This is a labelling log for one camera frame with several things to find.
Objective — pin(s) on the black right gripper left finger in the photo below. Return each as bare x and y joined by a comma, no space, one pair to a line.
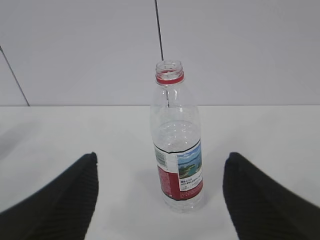
61,210

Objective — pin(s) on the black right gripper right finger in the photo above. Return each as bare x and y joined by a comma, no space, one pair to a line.
262,209

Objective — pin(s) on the clear water bottle red label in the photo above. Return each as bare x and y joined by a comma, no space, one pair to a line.
176,135

